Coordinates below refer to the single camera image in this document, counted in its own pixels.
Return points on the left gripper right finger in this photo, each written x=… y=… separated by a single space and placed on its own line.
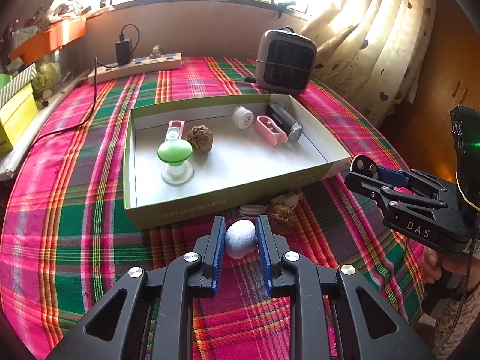
x=334 y=313

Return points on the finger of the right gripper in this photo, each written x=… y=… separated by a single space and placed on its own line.
x=420 y=183
x=388 y=199

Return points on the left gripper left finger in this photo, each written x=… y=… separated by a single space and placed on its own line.
x=149 y=314

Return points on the black silver shaver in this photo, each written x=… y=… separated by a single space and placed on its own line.
x=285 y=121

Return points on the pink clip holder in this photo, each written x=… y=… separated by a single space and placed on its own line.
x=268 y=130

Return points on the pale blue egg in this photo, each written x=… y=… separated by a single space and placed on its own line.
x=240 y=239

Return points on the carved walnut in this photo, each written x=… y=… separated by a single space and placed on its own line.
x=281 y=219
x=201 y=139

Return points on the green mushroom suction stand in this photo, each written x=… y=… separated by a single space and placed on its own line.
x=175 y=155

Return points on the right hand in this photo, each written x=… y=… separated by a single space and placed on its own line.
x=433 y=264

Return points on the plaid bed cloth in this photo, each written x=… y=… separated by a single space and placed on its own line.
x=66 y=237

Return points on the carved walnut on cloth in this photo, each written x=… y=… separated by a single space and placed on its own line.
x=281 y=219

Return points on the white small item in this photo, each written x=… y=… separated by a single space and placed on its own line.
x=290 y=200

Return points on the cream heart curtain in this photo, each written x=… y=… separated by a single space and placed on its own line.
x=370 y=52

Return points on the grey portable heater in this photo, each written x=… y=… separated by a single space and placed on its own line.
x=284 y=62

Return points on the green white cardboard tray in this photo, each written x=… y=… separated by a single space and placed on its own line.
x=240 y=168

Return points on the black window latch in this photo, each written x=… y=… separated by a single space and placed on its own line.
x=282 y=7

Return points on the pink case with lens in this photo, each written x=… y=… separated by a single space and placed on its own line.
x=175 y=130

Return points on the yellow green box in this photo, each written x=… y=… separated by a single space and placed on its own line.
x=16 y=116

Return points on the striped green box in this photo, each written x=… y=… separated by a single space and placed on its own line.
x=17 y=83

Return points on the white power strip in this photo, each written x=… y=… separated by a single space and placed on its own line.
x=136 y=67

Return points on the white plug on strip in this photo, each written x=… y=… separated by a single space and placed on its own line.
x=156 y=52

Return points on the black charger adapter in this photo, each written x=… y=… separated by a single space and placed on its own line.
x=123 y=51

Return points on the orange shelf box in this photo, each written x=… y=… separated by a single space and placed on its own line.
x=50 y=39

